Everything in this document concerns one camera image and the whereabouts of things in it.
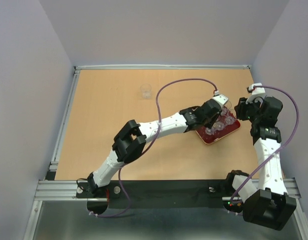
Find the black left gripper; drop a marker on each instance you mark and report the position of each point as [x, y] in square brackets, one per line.
[214, 118]

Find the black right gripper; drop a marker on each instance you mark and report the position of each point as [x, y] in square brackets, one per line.
[240, 108]

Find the clear glass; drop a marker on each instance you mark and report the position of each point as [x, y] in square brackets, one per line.
[226, 112]
[230, 120]
[146, 91]
[209, 131]
[218, 126]

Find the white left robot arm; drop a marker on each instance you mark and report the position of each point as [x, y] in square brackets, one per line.
[129, 143]

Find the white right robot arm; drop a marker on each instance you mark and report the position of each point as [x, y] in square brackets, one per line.
[267, 204]

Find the red rectangular tray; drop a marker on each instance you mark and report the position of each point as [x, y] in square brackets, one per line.
[218, 135]

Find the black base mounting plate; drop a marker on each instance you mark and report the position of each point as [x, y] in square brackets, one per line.
[162, 194]

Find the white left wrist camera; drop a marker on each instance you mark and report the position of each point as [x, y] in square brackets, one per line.
[221, 99]

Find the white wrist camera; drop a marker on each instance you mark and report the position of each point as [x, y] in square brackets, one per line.
[257, 91]
[221, 99]

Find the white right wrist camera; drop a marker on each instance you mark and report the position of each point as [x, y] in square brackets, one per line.
[257, 91]

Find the aluminium frame rail back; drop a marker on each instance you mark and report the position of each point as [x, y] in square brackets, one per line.
[160, 66]

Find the aluminium frame rail front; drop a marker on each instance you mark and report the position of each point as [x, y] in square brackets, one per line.
[66, 190]

